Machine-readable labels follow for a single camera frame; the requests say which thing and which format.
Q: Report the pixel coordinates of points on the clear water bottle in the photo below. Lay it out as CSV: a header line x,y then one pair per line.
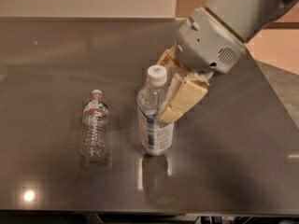
x,y
94,128

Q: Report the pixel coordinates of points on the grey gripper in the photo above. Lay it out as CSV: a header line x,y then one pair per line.
x,y
207,43

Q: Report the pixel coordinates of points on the blue label plastic bottle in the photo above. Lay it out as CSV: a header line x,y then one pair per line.
x,y
155,136

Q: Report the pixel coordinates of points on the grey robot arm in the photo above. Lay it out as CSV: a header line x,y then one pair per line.
x,y
244,19

